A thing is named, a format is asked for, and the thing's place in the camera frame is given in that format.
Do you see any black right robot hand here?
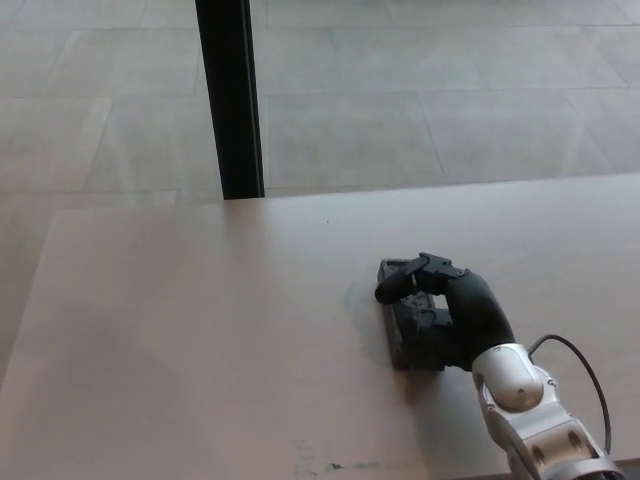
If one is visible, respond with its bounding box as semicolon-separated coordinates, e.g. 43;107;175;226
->
374;251;517;374

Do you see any dark grey foam board eraser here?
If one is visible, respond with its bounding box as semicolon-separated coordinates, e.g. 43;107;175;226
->
375;256;437;373

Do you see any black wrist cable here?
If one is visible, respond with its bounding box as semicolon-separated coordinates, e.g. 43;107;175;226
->
526;333;614;459

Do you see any black vertical window frame post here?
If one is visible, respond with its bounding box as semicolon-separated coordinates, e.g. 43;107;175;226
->
194;0;266;201

